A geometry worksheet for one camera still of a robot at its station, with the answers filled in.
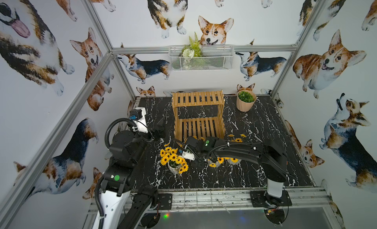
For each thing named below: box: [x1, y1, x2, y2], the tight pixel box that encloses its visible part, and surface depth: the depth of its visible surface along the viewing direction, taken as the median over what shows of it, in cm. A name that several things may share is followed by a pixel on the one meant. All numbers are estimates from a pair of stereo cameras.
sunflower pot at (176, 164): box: [160, 146, 189, 175], surface depth 75 cm
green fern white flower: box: [181, 31, 203, 59], surface depth 83 cm
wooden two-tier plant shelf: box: [171, 89, 226, 144], surface depth 100 cm
